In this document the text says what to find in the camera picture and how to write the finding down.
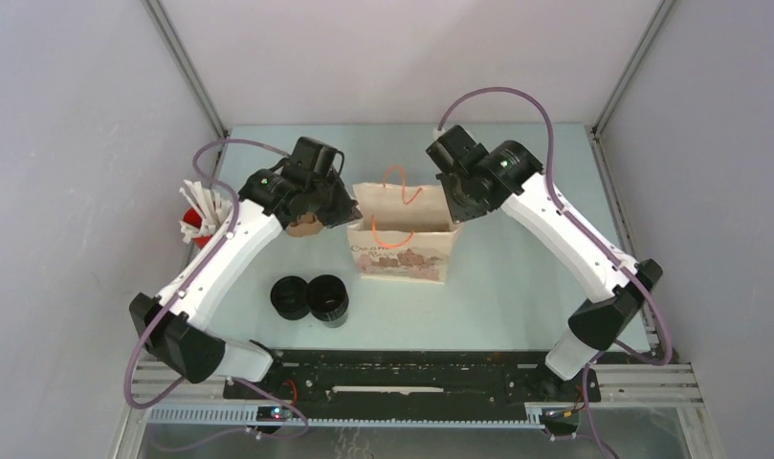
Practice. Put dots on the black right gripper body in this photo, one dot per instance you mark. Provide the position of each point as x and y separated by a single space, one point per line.
461 206

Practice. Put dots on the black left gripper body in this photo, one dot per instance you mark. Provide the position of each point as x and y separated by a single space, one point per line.
331 201

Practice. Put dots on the brown pulp cup carrier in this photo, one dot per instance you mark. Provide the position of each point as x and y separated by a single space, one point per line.
307 225

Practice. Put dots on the white paper bag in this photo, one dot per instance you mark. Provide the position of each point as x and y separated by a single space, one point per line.
406 233

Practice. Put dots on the black cup stack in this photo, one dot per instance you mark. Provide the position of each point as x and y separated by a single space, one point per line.
327 300

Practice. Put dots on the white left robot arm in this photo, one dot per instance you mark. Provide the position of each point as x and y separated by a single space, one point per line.
174 324

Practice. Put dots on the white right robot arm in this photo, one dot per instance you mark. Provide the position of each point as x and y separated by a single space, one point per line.
615 283

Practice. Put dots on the red cup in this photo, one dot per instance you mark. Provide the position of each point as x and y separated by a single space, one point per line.
192 229

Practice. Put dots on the aluminium frame post left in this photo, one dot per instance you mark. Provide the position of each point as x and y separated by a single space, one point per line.
159 15

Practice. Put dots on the aluminium frame post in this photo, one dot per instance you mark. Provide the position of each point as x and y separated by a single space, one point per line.
655 26
159 15

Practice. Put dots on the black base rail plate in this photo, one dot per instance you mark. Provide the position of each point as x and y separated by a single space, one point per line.
422 386

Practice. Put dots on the aluminium frame post right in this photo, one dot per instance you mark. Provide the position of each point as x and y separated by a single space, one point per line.
655 26

